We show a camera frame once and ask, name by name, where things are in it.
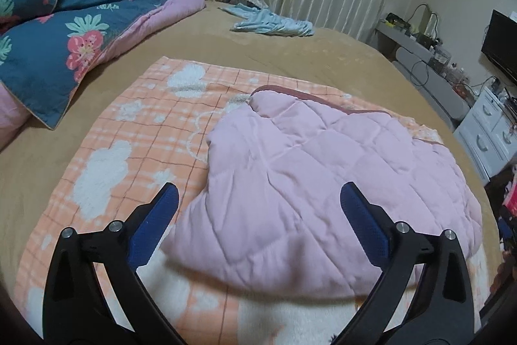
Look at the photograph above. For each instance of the white drawer cabinet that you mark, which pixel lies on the white drawer cabinet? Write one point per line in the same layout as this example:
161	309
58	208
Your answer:
488	135

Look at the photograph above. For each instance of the orange checked blanket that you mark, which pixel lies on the orange checked blanket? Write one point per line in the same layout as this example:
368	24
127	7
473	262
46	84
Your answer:
121	135

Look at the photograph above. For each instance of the pink yellow printed cloth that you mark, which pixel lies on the pink yellow printed cloth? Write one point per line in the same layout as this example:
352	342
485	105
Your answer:
512	195

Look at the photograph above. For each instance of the blue floral quilt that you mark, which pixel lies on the blue floral quilt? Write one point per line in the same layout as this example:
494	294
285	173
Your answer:
80	42

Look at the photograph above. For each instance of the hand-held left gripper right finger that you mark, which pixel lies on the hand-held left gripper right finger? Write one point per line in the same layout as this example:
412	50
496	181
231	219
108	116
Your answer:
365	223

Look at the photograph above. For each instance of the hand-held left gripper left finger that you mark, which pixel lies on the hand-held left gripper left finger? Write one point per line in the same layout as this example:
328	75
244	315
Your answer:
154	227

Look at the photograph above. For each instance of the tan bed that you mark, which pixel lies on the tan bed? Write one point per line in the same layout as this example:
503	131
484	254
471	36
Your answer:
323	54

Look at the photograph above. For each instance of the black television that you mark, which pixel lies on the black television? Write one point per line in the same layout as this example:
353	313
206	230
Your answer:
503	44

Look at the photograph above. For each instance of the light blue garment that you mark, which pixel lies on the light blue garment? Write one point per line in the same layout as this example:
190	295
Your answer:
270	23

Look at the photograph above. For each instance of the grey desk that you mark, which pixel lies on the grey desk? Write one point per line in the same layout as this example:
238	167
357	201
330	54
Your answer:
428	78

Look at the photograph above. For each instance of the pink quilted jacket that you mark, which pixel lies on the pink quilted jacket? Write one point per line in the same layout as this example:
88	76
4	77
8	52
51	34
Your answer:
303	187

